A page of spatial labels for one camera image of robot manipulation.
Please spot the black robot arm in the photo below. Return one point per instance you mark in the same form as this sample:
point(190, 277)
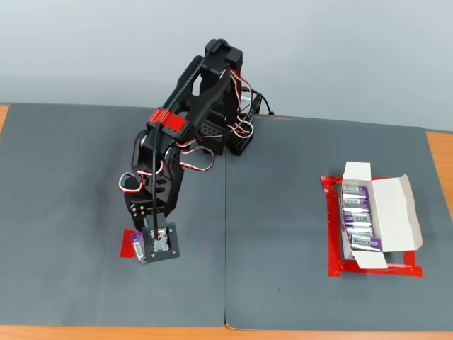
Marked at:
point(212, 88)

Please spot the white cardboard box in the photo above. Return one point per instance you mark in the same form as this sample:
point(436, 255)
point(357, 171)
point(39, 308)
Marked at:
point(393, 212)

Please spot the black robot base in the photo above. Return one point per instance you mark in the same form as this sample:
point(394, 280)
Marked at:
point(212, 131)

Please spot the purple silver Bexel battery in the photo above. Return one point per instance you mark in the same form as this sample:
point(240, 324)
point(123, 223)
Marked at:
point(355, 190)
point(138, 248)
point(364, 242)
point(361, 231)
point(355, 203)
point(357, 219)

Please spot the small red tape patch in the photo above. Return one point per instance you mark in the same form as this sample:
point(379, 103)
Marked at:
point(125, 246)

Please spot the dark grey foam mat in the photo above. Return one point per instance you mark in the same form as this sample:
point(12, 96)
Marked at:
point(318, 148)
point(70, 177)

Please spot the red tape band on arm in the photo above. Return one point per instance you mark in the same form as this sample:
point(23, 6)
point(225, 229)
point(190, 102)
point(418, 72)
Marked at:
point(171, 122)

